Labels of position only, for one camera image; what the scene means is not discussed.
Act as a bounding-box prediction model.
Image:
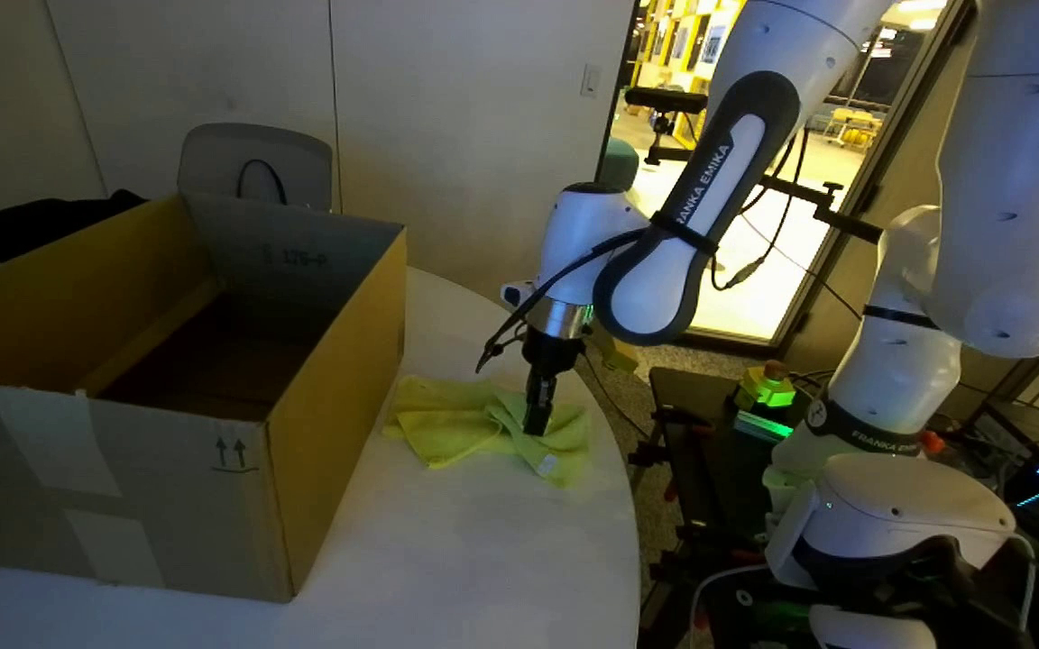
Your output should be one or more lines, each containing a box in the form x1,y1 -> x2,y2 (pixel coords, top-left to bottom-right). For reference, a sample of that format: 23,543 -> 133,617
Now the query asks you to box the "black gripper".
522,331 -> 590,436

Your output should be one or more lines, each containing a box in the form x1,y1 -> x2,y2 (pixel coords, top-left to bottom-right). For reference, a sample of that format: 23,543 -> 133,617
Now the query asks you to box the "yellow green cloth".
387,376 -> 596,492

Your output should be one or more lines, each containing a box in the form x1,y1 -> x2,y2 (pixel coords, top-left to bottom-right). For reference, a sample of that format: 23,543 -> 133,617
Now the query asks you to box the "green lit control box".
733,368 -> 801,447

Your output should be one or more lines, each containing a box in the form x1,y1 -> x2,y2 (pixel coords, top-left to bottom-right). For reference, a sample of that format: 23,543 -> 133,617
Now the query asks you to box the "open cardboard box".
0,191 -> 412,605

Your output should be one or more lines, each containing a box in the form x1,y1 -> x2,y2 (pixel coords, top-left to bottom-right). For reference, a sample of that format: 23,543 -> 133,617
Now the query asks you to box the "dark green round stool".
596,137 -> 642,196

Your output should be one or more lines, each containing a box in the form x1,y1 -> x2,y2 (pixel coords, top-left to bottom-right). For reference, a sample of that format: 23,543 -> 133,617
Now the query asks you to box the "black background stand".
621,82 -> 714,171

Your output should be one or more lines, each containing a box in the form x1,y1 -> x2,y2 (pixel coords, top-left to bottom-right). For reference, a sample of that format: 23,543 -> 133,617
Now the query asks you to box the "dark electronics unit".
951,402 -> 1039,534

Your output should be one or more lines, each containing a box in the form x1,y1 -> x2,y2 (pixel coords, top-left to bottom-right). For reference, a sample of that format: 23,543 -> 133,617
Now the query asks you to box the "black fabric bundle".
0,186 -> 150,267

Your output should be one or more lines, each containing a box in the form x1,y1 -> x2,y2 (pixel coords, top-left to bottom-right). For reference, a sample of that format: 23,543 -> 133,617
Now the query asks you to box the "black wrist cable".
474,119 -> 817,376

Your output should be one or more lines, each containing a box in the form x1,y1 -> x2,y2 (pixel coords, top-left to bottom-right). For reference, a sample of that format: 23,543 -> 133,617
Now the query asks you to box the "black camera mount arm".
758,172 -> 883,245

